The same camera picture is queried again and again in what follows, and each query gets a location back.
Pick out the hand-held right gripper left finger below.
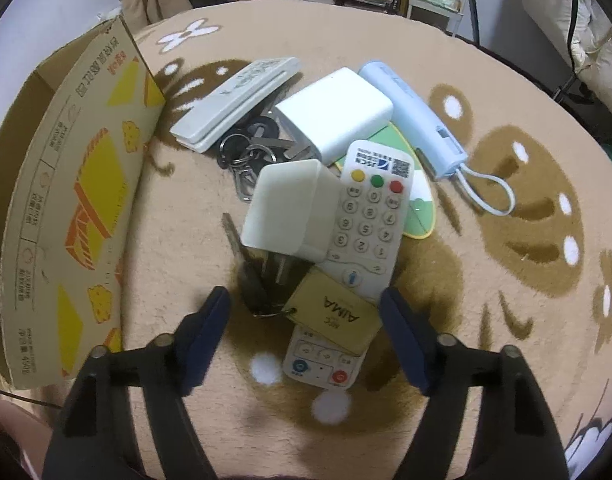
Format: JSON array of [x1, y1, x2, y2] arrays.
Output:
[[40, 286, 231, 480]]

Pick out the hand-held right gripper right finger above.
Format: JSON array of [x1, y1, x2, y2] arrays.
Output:
[[380, 287, 570, 480]]

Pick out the gold key tag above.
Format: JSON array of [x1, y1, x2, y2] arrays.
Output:
[[283, 266, 380, 357]]

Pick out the white remote control coloured buttons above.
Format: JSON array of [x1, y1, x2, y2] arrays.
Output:
[[282, 139, 417, 392]]

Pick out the cream plug charger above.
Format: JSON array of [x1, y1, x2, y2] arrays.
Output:
[[240, 158, 339, 264]]

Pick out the printed cardboard box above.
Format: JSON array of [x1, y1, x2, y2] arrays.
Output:
[[0, 15, 167, 390]]

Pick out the light blue power bank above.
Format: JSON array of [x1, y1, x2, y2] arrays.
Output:
[[358, 60, 517, 217]]

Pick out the black head key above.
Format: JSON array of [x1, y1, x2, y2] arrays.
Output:
[[221, 212, 287, 319]]

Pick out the green oval card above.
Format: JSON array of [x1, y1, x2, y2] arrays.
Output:
[[335, 122, 437, 239]]

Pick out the flat white grey case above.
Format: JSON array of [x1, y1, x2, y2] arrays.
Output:
[[170, 57, 303, 154]]

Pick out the large white plug charger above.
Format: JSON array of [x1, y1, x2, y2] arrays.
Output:
[[273, 67, 395, 166]]

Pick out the key ring bunch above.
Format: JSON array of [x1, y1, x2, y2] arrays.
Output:
[[217, 114, 299, 202]]

